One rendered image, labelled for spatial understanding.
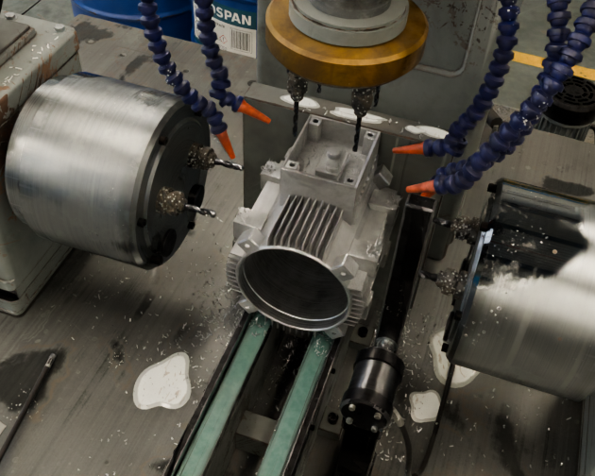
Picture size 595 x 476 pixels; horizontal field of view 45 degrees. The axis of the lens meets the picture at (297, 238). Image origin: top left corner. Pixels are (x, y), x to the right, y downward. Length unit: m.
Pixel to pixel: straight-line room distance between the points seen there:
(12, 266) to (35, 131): 0.25
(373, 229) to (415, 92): 0.23
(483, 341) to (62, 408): 0.60
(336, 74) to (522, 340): 0.37
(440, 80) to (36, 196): 0.57
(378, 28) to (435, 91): 0.31
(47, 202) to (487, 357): 0.59
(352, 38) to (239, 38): 1.73
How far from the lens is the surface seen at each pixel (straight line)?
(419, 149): 0.89
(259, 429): 1.02
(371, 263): 0.90
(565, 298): 0.86
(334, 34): 0.77
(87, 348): 1.17
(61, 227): 1.01
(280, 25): 0.81
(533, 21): 3.75
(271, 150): 1.06
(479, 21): 1.01
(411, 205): 0.73
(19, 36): 1.13
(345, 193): 0.90
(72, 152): 0.97
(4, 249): 1.13
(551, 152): 1.59
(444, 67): 1.06
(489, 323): 0.86
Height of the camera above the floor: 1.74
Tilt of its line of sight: 47 degrees down
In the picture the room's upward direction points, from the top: 4 degrees clockwise
